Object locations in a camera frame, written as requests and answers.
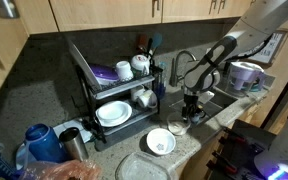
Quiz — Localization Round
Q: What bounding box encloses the white cloth mat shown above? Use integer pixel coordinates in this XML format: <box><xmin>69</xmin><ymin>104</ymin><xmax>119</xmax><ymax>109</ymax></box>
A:
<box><xmin>52</xmin><ymin>118</ymin><xmax>95</xmax><ymax>144</ymax></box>

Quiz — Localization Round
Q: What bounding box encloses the white cutting board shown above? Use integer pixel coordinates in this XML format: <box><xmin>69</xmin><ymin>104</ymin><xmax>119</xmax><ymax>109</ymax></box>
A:
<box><xmin>66</xmin><ymin>38</ymin><xmax>102</xmax><ymax>93</ymax></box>

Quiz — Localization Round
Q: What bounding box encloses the plain white mug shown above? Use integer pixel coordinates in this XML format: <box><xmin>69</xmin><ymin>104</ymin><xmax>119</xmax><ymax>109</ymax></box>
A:
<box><xmin>130</xmin><ymin>85</ymin><xmax>147</xmax><ymax>103</ymax></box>
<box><xmin>137</xmin><ymin>89</ymin><xmax>159</xmax><ymax>109</ymax></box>
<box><xmin>114</xmin><ymin>60</ymin><xmax>134</xmax><ymax>82</ymax></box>

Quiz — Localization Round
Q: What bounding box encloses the clear plastic bowl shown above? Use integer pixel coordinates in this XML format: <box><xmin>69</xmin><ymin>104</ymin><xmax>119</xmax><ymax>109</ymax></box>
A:
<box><xmin>166</xmin><ymin>111</ymin><xmax>192</xmax><ymax>136</ymax></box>

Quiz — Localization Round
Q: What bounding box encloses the clear soap bottle blue liquid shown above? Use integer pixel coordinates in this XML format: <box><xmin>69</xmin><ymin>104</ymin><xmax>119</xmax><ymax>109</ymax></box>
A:
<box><xmin>157</xmin><ymin>61</ymin><xmax>168</xmax><ymax>99</ymax></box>

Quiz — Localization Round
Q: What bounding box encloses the white bowl with blue print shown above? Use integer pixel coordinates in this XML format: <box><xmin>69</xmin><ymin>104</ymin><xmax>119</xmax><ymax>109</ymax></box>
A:
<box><xmin>146</xmin><ymin>127</ymin><xmax>177</xmax><ymax>157</ymax></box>

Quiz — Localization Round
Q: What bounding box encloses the light grey rack tray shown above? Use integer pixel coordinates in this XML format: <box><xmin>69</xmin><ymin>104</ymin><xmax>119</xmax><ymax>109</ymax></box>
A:
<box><xmin>93</xmin><ymin>75</ymin><xmax>156</xmax><ymax>100</ymax></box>

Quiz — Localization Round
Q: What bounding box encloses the black wire dish rack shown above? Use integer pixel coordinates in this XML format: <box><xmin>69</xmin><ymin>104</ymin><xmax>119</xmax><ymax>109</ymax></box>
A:
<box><xmin>75</xmin><ymin>63</ymin><xmax>165</xmax><ymax>151</ymax></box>

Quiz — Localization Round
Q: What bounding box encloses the framed paper sign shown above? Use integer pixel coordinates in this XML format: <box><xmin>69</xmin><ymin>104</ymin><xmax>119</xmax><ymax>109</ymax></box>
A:
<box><xmin>247</xmin><ymin>29</ymin><xmax>288</xmax><ymax>66</ymax></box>

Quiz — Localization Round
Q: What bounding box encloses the clear plastic container lid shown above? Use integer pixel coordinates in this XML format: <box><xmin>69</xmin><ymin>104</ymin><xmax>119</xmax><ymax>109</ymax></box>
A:
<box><xmin>114</xmin><ymin>151</ymin><xmax>173</xmax><ymax>180</ymax></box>

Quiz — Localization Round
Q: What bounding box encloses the orange plastic bag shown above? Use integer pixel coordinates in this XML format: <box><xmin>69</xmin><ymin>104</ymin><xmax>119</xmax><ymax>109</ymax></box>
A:
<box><xmin>17</xmin><ymin>159</ymin><xmax>102</xmax><ymax>180</ymax></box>

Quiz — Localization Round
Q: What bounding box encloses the steel gooseneck faucet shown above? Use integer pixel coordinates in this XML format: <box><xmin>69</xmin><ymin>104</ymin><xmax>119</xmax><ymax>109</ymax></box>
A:
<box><xmin>169</xmin><ymin>49</ymin><xmax>198</xmax><ymax>88</ymax></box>

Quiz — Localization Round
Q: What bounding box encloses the steel cabinet handle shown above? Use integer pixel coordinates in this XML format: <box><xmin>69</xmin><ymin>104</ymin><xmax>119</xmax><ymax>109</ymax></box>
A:
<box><xmin>152</xmin><ymin>0</ymin><xmax>162</xmax><ymax>18</ymax></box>
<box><xmin>209</xmin><ymin>0</ymin><xmax>218</xmax><ymax>14</ymax></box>
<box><xmin>218</xmin><ymin>0</ymin><xmax>228</xmax><ymax>13</ymax></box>

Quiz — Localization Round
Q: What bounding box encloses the black utensil handle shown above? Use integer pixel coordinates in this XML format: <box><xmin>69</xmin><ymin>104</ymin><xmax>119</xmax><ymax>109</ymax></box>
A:
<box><xmin>146</xmin><ymin>37</ymin><xmax>154</xmax><ymax>58</ymax></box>

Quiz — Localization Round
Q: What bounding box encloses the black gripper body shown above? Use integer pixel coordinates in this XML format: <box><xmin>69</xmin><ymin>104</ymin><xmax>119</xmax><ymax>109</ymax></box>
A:
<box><xmin>183</xmin><ymin>89</ymin><xmax>201</xmax><ymax>109</ymax></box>

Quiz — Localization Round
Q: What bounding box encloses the stainless steel tumbler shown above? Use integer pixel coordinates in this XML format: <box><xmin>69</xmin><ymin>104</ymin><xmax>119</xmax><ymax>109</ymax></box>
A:
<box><xmin>58</xmin><ymin>126</ymin><xmax>90</xmax><ymax>163</ymax></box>

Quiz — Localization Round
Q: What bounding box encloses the black clamp with red handle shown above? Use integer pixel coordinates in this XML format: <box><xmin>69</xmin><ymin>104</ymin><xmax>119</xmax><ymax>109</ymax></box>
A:
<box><xmin>218</xmin><ymin>128</ymin><xmax>248</xmax><ymax>151</ymax></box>
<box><xmin>206</xmin><ymin>151</ymin><xmax>239</xmax><ymax>175</ymax></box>

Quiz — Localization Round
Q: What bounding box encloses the stainless steel sink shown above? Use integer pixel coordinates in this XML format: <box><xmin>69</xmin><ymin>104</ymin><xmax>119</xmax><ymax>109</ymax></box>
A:
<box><xmin>165</xmin><ymin>84</ymin><xmax>240</xmax><ymax>129</ymax></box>

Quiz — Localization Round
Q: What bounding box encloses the white water filter pitcher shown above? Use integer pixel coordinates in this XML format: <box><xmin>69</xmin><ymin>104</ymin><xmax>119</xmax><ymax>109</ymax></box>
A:
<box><xmin>228</xmin><ymin>61</ymin><xmax>267</xmax><ymax>93</ymax></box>

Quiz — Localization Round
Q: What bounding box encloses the teal silicone spatula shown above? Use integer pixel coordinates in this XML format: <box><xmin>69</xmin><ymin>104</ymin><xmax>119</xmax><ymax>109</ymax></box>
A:
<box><xmin>148</xmin><ymin>32</ymin><xmax>163</xmax><ymax>61</ymax></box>

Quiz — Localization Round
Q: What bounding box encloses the white green-labelled tub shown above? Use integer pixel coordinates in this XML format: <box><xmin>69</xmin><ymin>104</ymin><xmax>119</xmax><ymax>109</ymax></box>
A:
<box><xmin>130</xmin><ymin>54</ymin><xmax>151</xmax><ymax>76</ymax></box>

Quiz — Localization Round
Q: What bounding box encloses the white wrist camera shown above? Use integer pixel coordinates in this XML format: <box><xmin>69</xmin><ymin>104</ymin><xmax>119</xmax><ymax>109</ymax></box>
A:
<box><xmin>200</xmin><ymin>90</ymin><xmax>216</xmax><ymax>105</ymax></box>

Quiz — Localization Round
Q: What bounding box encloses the steel cylindrical fixture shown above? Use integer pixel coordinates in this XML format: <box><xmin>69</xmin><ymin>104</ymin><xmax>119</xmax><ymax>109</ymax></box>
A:
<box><xmin>0</xmin><ymin>0</ymin><xmax>20</xmax><ymax>19</ymax></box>

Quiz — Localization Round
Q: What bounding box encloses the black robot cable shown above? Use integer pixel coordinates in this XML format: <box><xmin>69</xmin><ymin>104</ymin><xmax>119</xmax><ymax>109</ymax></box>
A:
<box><xmin>230</xmin><ymin>33</ymin><xmax>275</xmax><ymax>63</ymax></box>

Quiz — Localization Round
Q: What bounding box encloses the orange utensil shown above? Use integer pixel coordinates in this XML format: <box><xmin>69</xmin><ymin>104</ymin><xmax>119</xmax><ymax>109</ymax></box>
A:
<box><xmin>136</xmin><ymin>33</ymin><xmax>149</xmax><ymax>53</ymax></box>

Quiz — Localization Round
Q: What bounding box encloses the black pegboard robot stand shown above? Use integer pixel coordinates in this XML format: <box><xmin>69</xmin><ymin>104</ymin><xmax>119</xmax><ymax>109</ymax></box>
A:
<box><xmin>213</xmin><ymin>119</ymin><xmax>278</xmax><ymax>180</ymax></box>

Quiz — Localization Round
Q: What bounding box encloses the white plate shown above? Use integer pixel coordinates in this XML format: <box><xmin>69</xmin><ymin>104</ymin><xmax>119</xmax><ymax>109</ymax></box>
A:
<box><xmin>94</xmin><ymin>100</ymin><xmax>133</xmax><ymax>128</ymax></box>

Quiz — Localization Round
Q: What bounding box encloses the black speckled mug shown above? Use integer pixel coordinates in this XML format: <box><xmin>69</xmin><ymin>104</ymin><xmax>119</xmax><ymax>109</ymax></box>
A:
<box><xmin>189</xmin><ymin>109</ymin><xmax>207</xmax><ymax>125</ymax></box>

